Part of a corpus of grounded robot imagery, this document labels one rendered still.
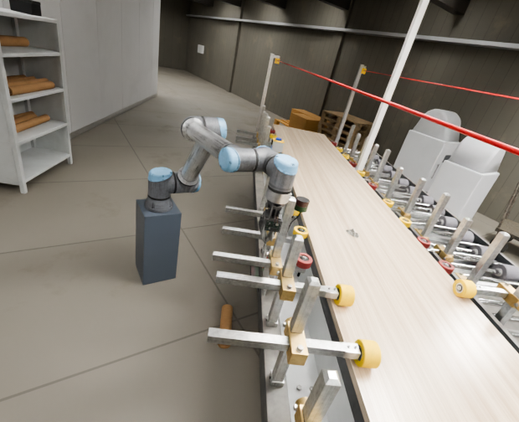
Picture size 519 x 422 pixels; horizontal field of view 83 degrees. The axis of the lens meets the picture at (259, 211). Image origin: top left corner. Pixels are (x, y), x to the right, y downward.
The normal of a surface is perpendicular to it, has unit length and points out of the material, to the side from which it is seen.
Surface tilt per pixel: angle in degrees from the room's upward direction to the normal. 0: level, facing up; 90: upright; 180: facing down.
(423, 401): 0
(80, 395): 0
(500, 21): 90
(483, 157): 80
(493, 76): 90
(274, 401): 0
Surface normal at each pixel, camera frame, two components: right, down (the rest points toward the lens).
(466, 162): -0.78, -0.04
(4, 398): 0.20, -0.86
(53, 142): 0.03, 0.48
